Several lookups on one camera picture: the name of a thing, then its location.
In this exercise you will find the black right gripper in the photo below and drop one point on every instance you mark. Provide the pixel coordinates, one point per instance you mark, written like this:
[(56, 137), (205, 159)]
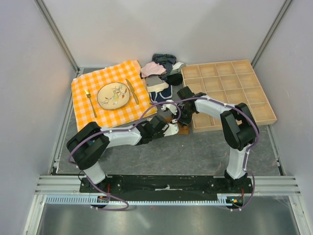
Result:
[(186, 121)]

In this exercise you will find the brown underwear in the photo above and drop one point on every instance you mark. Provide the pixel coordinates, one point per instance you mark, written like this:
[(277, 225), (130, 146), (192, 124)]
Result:
[(183, 130)]

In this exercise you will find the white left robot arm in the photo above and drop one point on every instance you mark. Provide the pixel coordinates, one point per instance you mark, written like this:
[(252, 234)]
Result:
[(88, 145)]

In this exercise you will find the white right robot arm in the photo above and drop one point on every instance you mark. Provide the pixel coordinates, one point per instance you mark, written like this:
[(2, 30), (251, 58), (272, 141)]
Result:
[(239, 127)]

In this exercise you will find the navy blue underwear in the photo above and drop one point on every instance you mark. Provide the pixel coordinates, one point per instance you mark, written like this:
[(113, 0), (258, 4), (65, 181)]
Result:
[(164, 95)]

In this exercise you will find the black underwear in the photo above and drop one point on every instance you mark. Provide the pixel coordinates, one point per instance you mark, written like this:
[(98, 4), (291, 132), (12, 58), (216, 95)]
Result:
[(174, 79)]

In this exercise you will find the grey beige underwear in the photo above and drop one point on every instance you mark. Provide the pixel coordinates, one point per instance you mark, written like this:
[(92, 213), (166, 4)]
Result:
[(155, 84)]

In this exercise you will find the white grey underwear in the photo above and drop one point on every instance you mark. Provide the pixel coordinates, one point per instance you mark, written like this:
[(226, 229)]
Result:
[(177, 67)]

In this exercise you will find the striped dark underwear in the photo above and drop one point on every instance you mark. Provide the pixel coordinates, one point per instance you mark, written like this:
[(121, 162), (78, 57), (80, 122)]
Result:
[(166, 60)]

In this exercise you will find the pink underwear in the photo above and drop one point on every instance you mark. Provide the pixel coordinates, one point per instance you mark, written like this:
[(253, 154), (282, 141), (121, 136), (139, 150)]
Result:
[(152, 68)]

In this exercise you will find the wooden compartment tray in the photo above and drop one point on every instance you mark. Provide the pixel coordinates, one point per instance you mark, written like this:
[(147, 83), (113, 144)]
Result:
[(231, 82)]

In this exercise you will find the gold knife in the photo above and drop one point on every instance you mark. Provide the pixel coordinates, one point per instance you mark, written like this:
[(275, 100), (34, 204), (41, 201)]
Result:
[(133, 91)]

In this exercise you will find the beige floral plate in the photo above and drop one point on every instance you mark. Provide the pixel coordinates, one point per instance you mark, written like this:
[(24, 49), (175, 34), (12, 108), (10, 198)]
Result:
[(113, 96)]

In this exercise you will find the gold fork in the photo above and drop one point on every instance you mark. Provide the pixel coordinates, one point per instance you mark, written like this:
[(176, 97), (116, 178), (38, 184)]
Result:
[(88, 94)]

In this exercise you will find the orange checkered cloth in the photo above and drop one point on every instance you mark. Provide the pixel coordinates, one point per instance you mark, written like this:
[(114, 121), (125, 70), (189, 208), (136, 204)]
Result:
[(94, 81)]

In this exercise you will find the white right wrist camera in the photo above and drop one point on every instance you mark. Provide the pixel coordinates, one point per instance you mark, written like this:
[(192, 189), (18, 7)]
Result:
[(170, 107)]

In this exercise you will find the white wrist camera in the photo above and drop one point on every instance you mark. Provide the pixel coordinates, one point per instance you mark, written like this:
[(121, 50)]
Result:
[(170, 107), (171, 128)]

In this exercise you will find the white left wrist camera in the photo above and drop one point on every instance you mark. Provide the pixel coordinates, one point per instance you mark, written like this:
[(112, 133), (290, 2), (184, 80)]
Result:
[(171, 128)]

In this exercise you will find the grey cable duct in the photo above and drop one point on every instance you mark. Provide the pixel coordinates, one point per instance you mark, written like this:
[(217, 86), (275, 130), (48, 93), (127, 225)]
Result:
[(97, 201)]

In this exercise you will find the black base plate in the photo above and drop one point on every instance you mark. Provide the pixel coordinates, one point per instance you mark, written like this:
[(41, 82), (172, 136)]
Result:
[(171, 187)]

